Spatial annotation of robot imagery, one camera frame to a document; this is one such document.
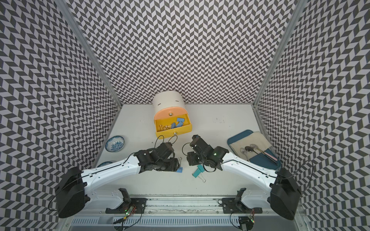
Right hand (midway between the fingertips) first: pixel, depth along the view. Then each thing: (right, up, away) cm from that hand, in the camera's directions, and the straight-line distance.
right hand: (192, 160), depth 78 cm
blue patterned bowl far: (-51, +6, +16) cm, 54 cm away
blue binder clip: (-8, +19, +15) cm, 25 cm away
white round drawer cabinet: (-16, +36, +18) cm, 43 cm away
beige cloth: (+44, +9, +20) cm, 50 cm away
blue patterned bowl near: (-51, -3, +4) cm, 51 cm away
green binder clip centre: (+5, -7, +8) cm, 12 cm away
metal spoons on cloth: (+38, +3, +16) cm, 42 cm away
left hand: (-10, -5, +1) cm, 11 cm away
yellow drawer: (-16, +21, +17) cm, 31 cm away
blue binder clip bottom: (-8, +22, +18) cm, 30 cm away
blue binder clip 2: (-13, +18, +15) cm, 27 cm away
